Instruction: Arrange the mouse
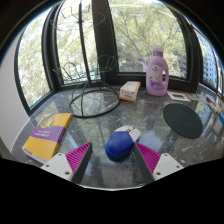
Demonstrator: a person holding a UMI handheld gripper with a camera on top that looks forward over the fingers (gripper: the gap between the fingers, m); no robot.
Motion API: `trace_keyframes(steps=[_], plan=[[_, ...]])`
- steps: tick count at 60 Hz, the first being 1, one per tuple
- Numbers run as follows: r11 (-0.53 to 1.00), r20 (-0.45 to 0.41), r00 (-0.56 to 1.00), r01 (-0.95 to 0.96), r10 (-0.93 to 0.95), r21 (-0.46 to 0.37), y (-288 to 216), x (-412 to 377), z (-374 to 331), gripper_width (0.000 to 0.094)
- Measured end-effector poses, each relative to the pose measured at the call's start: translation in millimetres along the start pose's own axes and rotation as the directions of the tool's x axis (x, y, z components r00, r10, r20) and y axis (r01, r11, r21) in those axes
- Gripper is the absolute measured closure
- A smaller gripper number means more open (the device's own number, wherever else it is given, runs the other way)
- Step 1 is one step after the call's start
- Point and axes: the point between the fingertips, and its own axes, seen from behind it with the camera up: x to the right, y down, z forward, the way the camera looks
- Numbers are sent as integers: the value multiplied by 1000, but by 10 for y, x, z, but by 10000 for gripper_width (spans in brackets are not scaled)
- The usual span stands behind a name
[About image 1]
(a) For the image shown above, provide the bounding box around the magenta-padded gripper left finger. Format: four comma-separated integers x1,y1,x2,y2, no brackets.
40,141,94,185

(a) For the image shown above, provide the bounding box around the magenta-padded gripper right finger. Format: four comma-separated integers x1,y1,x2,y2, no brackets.
132,141,185,185

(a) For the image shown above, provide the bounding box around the blue and white computer mouse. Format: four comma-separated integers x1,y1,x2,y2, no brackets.
104,124,142,162

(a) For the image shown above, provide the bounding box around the round black mouse pad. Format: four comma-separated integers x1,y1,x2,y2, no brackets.
162,102,204,140

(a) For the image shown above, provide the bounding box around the yellow and purple book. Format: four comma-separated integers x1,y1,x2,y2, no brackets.
21,112,73,165

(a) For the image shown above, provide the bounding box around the orange-bordered picture card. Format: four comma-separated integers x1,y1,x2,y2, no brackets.
167,90,192,103

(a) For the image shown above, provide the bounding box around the grey printed card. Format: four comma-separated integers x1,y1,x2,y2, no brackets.
186,93,202,102

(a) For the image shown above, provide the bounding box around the red book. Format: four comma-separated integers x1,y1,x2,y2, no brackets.
205,96,222,115

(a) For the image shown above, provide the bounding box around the orange and white carton box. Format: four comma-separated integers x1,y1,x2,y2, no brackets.
118,80,142,103

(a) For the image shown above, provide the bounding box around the purple detergent bottle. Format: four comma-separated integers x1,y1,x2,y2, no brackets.
145,45,170,97

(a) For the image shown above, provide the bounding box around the black wire stand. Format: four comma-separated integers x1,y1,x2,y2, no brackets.
49,0,122,118

